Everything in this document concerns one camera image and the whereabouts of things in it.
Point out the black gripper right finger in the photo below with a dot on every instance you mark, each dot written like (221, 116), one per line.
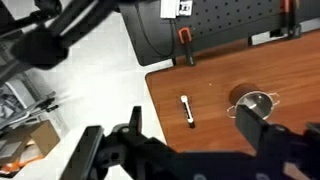
(253, 128)

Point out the small steel pot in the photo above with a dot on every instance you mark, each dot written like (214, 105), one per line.
(256, 103)

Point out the black perforated breadboard table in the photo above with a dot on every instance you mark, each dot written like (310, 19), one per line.
(213, 26)

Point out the orange and black bar clamp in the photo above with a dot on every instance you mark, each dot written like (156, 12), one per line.
(287, 18)
(185, 41)

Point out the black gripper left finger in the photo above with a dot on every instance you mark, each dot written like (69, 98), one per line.
(85, 153)

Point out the white labelled box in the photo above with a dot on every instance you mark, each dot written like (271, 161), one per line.
(175, 8)

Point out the black and white marker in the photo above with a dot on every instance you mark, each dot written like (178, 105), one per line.
(187, 111)

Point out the small brown cardboard box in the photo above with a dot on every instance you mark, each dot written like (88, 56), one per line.
(36, 136)

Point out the stack of printed papers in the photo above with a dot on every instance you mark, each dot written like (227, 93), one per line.
(20, 96)

